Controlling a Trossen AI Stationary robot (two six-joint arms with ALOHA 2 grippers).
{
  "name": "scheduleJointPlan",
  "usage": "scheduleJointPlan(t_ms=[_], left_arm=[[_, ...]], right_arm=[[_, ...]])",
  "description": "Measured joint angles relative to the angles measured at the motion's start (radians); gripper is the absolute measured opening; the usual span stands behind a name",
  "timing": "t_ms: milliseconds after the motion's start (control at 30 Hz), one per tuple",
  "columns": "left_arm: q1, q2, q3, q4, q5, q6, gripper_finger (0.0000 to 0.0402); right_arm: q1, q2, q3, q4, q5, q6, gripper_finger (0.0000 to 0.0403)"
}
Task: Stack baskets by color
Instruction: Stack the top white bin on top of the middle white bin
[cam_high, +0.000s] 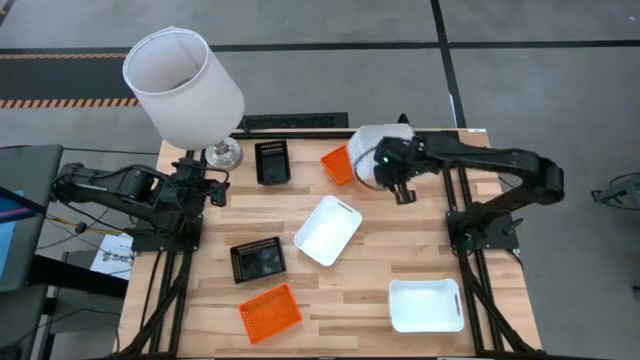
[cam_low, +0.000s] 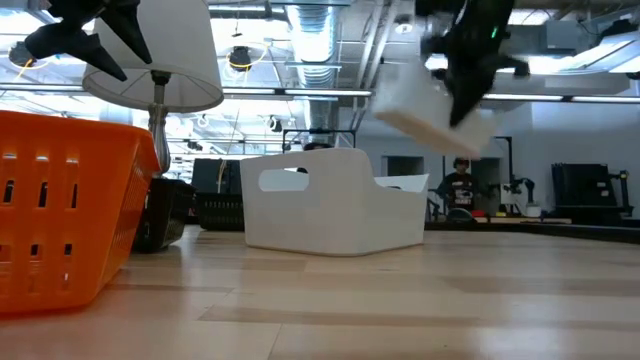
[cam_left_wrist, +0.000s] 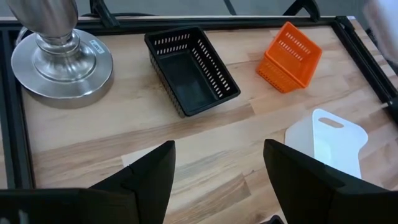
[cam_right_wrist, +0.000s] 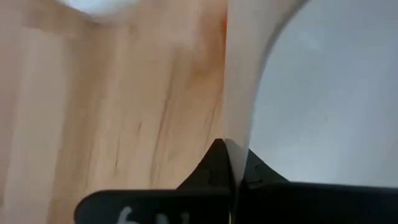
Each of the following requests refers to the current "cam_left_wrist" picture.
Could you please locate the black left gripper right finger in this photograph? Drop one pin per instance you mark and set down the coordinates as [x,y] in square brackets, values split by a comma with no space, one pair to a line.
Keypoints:
[304,193]

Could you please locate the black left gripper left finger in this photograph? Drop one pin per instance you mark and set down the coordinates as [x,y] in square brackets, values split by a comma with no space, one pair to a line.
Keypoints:
[140,193]

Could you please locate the orange plastic slotted basket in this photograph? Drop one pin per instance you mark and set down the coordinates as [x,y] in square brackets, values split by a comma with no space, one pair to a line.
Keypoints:
[289,62]

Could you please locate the white plastic bin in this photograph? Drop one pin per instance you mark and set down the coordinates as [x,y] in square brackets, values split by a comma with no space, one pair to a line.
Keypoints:
[385,25]
[335,146]

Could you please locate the black plastic slotted basket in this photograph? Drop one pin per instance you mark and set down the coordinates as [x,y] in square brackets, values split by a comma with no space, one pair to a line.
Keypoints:
[186,81]

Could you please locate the black table frame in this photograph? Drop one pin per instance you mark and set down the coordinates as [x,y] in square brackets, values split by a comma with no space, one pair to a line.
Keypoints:
[217,22]

